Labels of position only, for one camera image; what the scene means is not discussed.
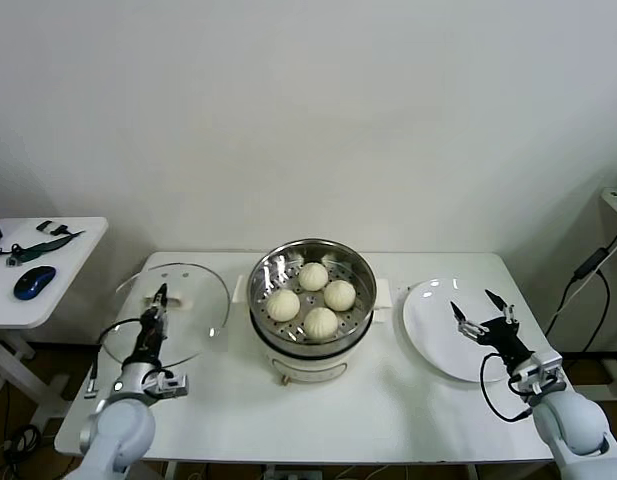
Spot black floor cables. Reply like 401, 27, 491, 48
0, 424, 44, 459

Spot black and white badge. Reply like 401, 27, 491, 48
35, 218, 70, 236

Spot white round plate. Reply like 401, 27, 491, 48
401, 277, 525, 384

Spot steel steamer pot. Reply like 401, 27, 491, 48
231, 273, 392, 387

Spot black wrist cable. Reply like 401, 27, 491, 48
85, 317, 149, 399
479, 352, 534, 422

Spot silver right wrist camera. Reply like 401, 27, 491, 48
510, 349, 564, 394

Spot white side table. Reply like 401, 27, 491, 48
0, 216, 109, 426

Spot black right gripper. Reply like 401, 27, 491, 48
448, 288, 533, 370

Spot perforated steel steamer basket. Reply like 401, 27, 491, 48
246, 239, 378, 352

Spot white steamed baozi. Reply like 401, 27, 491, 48
302, 306, 339, 342
265, 289, 301, 322
298, 261, 330, 292
322, 279, 358, 312

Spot glass lid with white handle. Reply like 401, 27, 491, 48
98, 261, 231, 367

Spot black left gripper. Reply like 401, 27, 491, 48
132, 282, 170, 369

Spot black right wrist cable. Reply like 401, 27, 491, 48
479, 352, 534, 422

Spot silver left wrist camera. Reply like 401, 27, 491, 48
143, 372, 190, 400

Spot blue computer mouse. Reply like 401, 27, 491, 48
13, 265, 57, 301

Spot black power adapter with cable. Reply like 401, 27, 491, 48
542, 230, 617, 351

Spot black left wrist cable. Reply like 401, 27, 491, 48
85, 317, 149, 399

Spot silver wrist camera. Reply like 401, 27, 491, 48
143, 372, 190, 400
510, 349, 564, 394

